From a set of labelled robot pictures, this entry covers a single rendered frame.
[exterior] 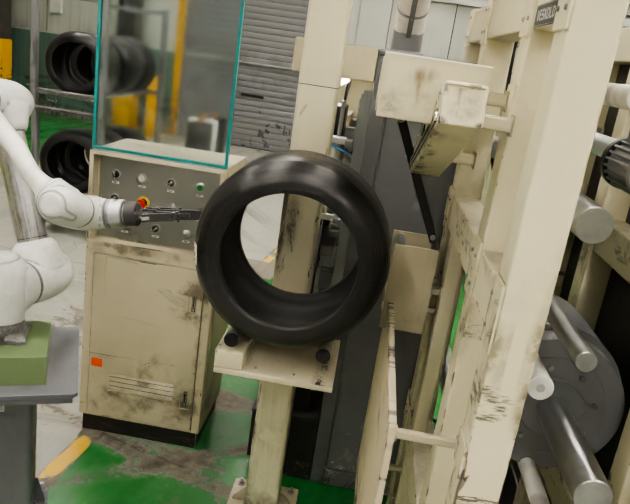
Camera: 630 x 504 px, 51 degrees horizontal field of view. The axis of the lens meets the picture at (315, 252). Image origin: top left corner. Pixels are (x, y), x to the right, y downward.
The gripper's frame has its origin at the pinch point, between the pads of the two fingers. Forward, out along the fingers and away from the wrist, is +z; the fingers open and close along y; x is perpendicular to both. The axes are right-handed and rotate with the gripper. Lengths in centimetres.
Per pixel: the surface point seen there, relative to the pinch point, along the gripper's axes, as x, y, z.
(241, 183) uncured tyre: -11.6, -10.7, 18.1
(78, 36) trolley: -64, 331, -182
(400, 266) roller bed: 21, 20, 63
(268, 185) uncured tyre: -11.4, -12.0, 25.9
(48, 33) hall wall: -94, 986, -537
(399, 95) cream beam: -37, -34, 61
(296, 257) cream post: 20.9, 27.2, 28.0
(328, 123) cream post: -25, 27, 39
